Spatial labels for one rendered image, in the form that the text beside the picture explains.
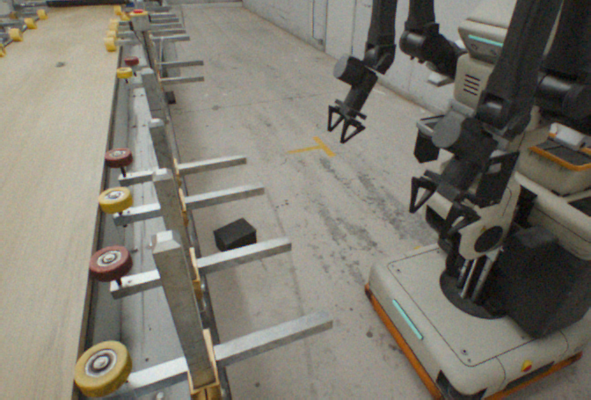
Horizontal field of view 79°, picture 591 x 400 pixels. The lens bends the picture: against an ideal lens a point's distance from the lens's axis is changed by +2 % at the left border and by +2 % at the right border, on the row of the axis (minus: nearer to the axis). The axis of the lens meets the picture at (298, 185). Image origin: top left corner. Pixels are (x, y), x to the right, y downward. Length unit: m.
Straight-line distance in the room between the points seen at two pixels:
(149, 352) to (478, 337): 1.12
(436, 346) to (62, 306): 1.17
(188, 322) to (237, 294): 1.34
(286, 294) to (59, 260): 1.19
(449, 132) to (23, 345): 0.82
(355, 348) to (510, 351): 0.60
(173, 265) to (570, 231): 1.14
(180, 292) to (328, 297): 1.41
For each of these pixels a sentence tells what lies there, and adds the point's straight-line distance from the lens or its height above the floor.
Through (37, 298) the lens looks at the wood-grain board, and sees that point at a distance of 0.88.
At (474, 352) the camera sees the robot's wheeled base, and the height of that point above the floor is 0.28.
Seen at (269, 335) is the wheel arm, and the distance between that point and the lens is 0.77.
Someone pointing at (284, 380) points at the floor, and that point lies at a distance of 1.65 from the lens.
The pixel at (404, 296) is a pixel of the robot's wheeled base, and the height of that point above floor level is 0.28.
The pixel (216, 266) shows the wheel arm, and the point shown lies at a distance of 0.92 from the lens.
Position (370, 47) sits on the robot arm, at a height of 1.23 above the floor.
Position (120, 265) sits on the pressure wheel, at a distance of 0.86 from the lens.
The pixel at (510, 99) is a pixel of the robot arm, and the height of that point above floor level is 1.25.
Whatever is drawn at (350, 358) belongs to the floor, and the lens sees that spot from 1.71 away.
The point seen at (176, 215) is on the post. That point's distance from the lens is 0.75.
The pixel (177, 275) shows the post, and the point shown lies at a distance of 0.51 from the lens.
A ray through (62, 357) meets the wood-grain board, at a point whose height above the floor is 0.90.
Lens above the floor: 1.47
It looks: 34 degrees down
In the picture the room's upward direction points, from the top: straight up
